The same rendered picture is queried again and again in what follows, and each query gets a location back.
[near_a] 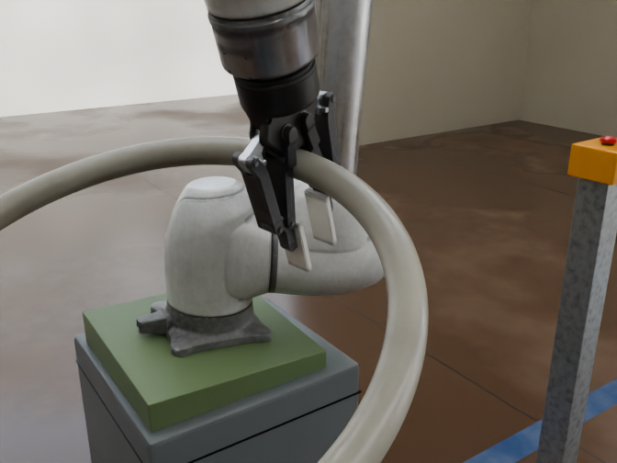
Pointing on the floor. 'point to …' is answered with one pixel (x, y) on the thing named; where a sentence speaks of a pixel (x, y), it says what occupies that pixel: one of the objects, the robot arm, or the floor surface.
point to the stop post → (580, 299)
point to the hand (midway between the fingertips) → (308, 231)
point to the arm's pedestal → (226, 417)
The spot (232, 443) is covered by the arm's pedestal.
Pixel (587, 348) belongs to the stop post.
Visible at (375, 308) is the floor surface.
